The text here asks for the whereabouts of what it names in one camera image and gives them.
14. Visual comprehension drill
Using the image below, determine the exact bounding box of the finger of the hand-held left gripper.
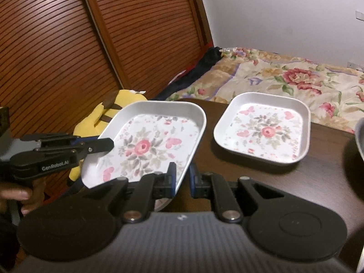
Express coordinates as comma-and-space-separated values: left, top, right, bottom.
34, 137, 115, 160
19, 132, 86, 148

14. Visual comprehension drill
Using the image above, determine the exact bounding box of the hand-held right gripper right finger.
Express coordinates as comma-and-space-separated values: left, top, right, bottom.
189, 163, 285, 224

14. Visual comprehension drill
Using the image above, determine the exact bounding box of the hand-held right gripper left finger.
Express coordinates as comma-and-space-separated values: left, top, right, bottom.
83, 162, 176, 224

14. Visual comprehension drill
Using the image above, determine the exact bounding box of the large floral square plate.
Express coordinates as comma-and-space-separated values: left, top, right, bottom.
80, 100, 207, 203

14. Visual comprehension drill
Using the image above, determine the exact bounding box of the small floral square plate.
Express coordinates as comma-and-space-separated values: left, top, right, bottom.
213, 92, 311, 167

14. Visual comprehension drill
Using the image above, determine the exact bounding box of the person's left hand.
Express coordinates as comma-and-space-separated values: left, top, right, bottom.
0, 176, 46, 216

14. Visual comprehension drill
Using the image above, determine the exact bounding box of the yellow plush toy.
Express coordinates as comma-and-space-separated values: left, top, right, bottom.
67, 89, 147, 187

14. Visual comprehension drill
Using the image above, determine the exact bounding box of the wooden louvered door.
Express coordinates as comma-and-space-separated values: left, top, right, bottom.
0, 0, 121, 138
78, 0, 212, 101

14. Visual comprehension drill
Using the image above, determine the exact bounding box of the dark navy cloth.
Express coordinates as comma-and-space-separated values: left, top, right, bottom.
155, 46, 223, 101

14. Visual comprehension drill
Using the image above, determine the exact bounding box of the floral blanket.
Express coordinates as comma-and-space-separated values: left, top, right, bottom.
168, 46, 364, 135

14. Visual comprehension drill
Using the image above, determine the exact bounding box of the small steel bowl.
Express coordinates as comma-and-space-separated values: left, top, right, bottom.
354, 118, 364, 160

